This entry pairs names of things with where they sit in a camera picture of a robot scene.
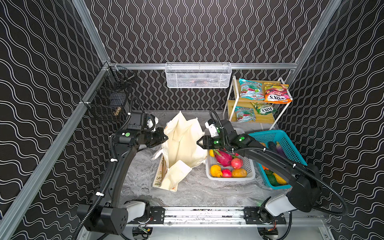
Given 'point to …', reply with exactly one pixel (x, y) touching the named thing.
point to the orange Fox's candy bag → (276, 93)
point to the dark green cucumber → (272, 147)
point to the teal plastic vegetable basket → (277, 139)
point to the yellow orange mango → (239, 173)
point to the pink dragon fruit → (222, 158)
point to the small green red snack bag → (244, 114)
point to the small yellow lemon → (211, 153)
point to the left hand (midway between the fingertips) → (171, 136)
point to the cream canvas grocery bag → (184, 150)
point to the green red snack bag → (251, 90)
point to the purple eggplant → (280, 149)
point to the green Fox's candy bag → (264, 108)
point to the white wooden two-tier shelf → (262, 102)
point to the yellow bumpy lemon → (215, 171)
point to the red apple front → (226, 173)
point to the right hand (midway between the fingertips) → (200, 142)
